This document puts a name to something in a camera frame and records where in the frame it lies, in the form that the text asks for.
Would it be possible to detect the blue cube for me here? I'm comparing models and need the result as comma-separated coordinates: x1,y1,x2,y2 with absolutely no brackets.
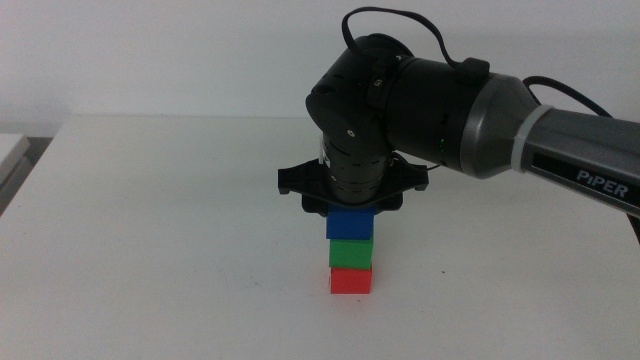
325,205,377,242

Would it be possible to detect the green cube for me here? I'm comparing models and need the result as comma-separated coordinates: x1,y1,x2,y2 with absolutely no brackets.
327,238,375,272

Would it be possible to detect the red cube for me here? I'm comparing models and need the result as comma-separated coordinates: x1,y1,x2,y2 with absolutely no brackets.
329,266,374,296

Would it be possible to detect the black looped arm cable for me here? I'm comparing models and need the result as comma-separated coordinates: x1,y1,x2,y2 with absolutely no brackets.
340,5,492,82

